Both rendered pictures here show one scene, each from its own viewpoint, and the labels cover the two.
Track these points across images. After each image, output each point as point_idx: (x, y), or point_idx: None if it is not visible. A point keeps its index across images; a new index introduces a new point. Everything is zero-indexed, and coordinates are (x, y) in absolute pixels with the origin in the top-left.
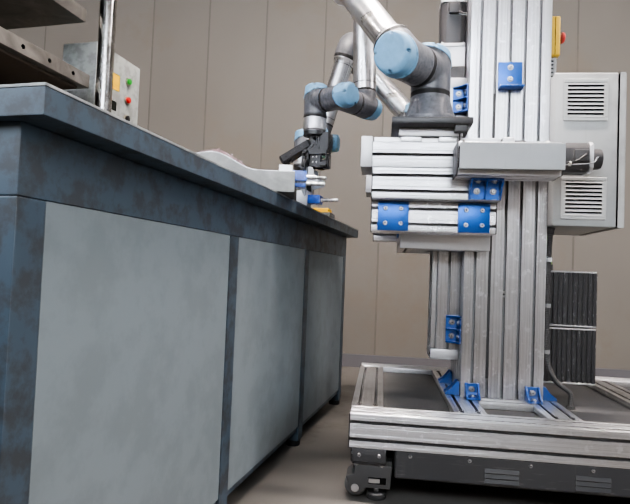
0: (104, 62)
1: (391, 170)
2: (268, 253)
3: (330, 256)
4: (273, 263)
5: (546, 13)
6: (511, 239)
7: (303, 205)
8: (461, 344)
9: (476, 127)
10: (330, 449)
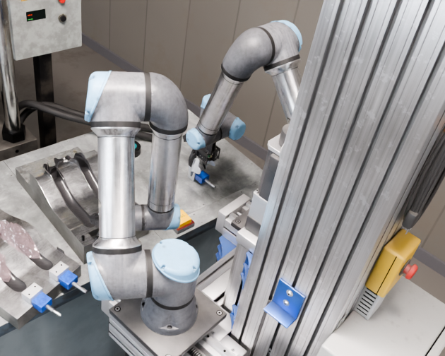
0: None
1: (121, 331)
2: (35, 324)
3: (210, 230)
4: (48, 322)
5: (352, 270)
6: None
7: (84, 284)
8: None
9: (245, 313)
10: None
